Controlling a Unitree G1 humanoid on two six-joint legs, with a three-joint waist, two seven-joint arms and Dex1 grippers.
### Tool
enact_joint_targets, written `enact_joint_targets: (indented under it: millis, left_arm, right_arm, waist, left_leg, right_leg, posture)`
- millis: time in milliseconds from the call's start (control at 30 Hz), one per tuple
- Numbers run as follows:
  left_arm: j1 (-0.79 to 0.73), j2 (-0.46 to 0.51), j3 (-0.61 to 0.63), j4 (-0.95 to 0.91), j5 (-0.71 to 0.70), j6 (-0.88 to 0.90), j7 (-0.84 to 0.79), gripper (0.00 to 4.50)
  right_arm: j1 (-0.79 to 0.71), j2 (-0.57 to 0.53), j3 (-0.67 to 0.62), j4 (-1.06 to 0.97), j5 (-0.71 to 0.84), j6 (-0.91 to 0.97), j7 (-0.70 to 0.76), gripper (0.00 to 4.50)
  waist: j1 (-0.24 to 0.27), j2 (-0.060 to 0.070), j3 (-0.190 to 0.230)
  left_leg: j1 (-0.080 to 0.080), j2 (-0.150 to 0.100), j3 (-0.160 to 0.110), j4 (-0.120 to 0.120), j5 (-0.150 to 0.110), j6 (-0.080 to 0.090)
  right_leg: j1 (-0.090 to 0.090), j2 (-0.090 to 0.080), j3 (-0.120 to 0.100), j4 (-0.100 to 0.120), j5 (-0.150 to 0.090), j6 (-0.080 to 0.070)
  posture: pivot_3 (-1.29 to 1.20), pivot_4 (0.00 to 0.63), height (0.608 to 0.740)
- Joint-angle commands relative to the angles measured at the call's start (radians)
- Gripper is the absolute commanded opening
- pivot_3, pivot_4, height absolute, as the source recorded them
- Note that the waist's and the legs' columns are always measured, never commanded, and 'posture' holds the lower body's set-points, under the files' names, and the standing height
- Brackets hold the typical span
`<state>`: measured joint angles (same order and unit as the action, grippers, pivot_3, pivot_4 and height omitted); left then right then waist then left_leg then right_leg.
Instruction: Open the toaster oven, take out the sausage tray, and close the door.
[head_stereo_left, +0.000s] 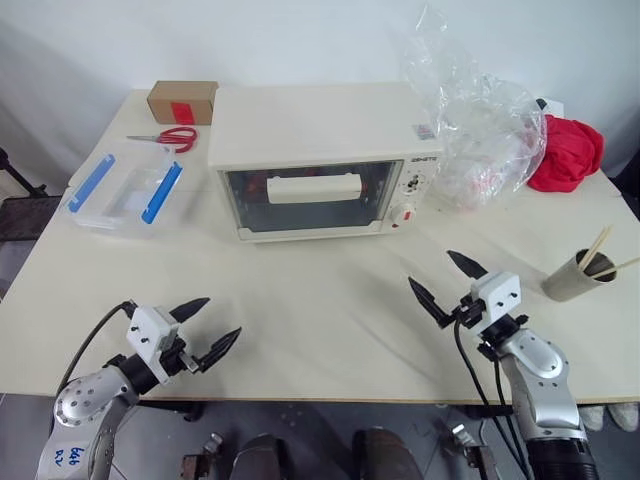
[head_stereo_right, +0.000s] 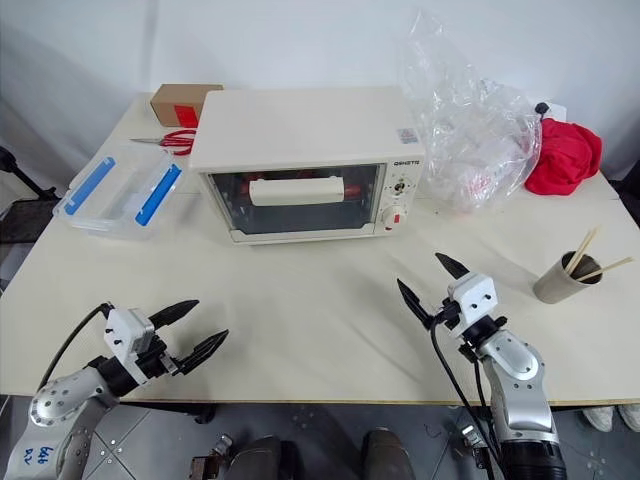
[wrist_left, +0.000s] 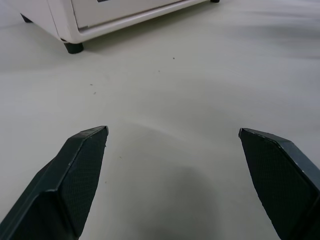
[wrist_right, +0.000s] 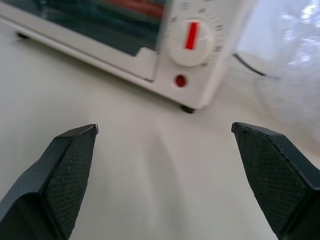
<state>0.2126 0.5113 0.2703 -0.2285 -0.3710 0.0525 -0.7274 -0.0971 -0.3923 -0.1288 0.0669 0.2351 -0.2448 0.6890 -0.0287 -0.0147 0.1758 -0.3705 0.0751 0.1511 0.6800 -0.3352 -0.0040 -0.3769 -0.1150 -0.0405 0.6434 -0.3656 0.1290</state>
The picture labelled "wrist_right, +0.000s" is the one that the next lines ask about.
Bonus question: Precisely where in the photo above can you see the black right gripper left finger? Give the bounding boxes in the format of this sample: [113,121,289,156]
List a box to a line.
[0,123,99,240]

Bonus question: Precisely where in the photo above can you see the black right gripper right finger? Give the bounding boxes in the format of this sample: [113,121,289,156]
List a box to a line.
[231,121,320,240]

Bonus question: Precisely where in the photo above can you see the red indicator light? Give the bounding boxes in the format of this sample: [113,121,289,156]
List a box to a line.
[174,74,188,88]

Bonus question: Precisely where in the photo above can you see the white toaster oven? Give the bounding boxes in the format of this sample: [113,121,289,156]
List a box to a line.
[0,0,260,114]

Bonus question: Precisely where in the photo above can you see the glass oven door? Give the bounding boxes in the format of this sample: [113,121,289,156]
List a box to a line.
[0,0,173,81]

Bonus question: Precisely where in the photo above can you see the white timer knob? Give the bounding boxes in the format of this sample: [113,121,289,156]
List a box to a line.
[166,17,215,68]

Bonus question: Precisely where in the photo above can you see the black power cable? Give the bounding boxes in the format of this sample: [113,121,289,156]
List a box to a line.
[232,52,281,80]

